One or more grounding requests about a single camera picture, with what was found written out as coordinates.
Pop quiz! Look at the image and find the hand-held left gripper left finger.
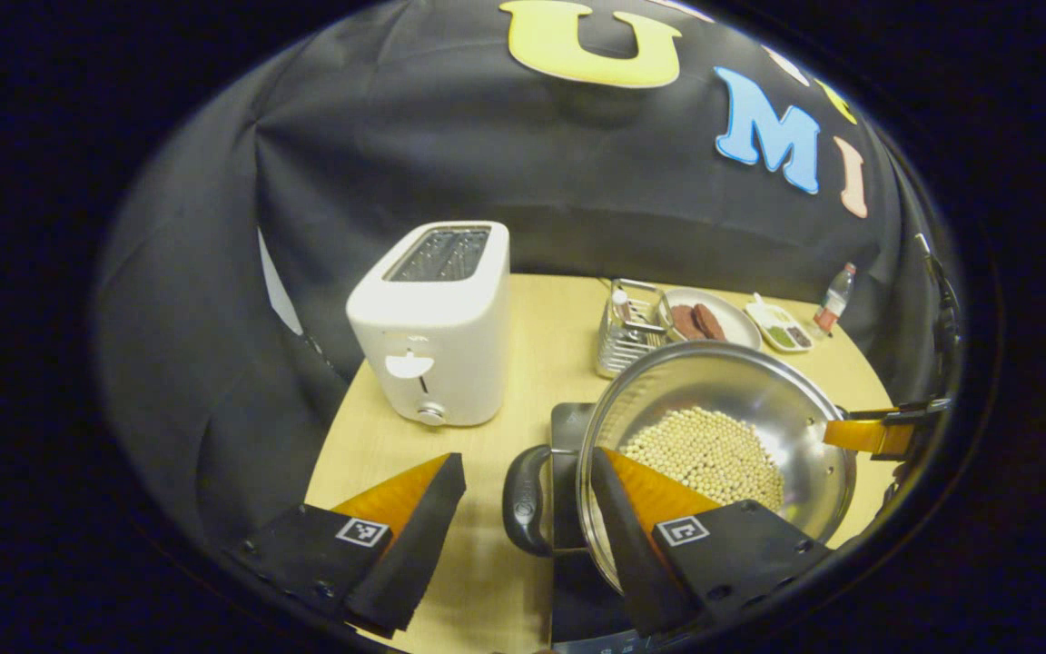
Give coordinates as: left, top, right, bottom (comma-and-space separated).
226, 451, 469, 639

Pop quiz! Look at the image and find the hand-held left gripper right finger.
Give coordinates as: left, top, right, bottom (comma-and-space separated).
589, 445, 834, 639

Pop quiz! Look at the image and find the black induction cooktop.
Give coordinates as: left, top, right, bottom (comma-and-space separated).
548, 402, 669, 651

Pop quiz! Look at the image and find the steel pot with black handles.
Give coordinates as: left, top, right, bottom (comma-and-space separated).
502, 341, 858, 596

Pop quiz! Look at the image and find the black stand pole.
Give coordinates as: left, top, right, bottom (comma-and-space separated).
915, 233, 958, 401

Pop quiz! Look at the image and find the pile of yellow soybeans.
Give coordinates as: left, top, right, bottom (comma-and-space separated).
618, 406, 787, 514

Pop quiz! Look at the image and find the clear plastic water bottle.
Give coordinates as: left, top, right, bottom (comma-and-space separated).
814, 263, 857, 335

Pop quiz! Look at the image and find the white divided dish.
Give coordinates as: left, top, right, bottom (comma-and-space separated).
745, 292, 814, 353

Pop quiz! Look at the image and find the white oval plate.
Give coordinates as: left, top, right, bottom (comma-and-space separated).
659, 287, 763, 352

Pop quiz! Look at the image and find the white toaster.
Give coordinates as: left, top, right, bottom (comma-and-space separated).
346, 221, 511, 428

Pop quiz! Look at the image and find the metal wire basket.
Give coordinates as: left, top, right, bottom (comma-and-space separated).
596, 278, 669, 379

